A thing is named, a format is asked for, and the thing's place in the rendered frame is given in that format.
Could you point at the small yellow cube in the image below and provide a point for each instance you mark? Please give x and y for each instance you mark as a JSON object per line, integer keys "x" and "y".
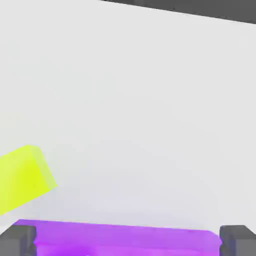
{"x": 22, "y": 176}

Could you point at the small purple cube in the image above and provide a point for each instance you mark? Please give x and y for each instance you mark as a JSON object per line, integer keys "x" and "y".
{"x": 128, "y": 240}

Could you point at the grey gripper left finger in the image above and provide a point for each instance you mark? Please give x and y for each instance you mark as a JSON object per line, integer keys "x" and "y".
{"x": 16, "y": 238}

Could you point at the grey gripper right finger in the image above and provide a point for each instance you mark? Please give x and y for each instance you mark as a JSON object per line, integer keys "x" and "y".
{"x": 240, "y": 240}

